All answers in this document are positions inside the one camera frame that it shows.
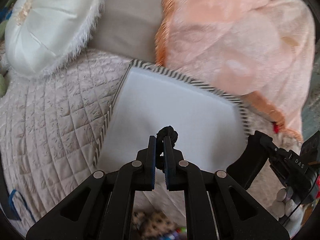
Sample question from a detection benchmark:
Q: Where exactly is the peach fringed blanket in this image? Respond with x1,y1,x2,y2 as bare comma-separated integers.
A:
155,0,316,140

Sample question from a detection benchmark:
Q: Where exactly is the round white satin cushion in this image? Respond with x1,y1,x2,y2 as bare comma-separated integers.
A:
4,0,105,79

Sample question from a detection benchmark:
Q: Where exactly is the leopard print bow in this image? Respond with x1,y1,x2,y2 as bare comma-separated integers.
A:
131,210,177,239

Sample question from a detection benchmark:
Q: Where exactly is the black scrunchie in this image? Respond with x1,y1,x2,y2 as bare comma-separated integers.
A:
156,126,178,173

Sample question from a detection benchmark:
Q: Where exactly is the blue lanyard strap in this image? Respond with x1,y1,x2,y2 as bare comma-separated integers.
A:
8,189,37,223

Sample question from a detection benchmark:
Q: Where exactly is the green blue plush toy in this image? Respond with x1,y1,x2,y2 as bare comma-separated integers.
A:
1,7,12,97

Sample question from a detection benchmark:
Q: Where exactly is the grey bolster pillow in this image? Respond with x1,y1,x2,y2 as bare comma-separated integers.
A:
88,0,162,63

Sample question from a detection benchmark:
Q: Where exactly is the red tassel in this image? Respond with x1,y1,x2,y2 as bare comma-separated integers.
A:
272,122,279,134

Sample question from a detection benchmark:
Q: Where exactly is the striped black white tray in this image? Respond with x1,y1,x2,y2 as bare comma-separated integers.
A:
97,60,250,172

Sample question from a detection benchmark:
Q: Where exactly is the beige quilted bedspread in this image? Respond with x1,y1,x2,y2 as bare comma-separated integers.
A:
0,48,308,240

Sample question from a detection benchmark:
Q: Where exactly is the multicolour bead bracelet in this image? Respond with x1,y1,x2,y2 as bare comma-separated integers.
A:
162,225,188,240

